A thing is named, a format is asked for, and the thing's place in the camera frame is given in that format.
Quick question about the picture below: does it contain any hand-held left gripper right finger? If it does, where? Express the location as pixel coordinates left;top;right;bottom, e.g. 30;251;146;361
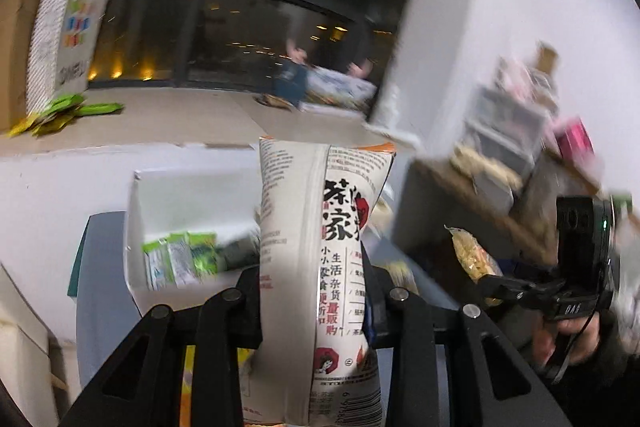
359;251;572;427

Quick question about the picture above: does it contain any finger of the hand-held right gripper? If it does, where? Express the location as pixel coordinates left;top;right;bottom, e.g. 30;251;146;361
475;273;562;309

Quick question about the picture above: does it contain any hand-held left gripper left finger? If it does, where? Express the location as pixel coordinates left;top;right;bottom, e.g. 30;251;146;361
62;268;264;427

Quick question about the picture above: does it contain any white printed snack bag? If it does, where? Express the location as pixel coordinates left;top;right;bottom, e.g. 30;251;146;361
240;136;397;427

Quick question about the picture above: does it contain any white cardboard box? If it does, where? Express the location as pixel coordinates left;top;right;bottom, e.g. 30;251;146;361
124;168;263;314

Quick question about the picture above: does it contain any person's right forearm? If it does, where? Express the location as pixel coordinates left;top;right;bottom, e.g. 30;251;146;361
542;327;640;427

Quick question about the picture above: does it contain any person's right hand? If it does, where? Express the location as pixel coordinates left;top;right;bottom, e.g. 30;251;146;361
531;313;617;372

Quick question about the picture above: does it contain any row of green snack packets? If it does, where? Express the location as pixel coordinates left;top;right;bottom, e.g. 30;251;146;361
142;231;262;292

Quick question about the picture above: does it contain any wooden shelf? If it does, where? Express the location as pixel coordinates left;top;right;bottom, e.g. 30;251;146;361
400;147;608;268

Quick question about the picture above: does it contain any yellow orange snack packet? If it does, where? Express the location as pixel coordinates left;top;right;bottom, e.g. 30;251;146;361
181;346;257;427

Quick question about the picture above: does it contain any pink box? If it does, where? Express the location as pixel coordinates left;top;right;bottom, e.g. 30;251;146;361
556;118;596;162

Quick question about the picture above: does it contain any clear plastic drawer unit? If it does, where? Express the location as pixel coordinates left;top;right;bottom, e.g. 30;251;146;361
462;84;548;178

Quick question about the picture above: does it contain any grey blue storage bin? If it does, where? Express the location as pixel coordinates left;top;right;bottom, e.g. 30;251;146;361
69;211;148;410

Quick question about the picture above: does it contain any dark blue bag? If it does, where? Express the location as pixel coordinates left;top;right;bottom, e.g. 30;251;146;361
272;61;310;108

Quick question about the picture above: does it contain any beige cardboard box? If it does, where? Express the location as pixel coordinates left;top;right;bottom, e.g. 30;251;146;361
0;261;68;427

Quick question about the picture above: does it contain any pile of green yellow packets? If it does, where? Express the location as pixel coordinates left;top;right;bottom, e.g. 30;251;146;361
6;93;125;138

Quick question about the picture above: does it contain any white paper shopping bag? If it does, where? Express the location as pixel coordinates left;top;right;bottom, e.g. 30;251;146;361
26;0;125;116

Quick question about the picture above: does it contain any brown cardboard box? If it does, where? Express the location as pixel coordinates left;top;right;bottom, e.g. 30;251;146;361
0;0;52;134

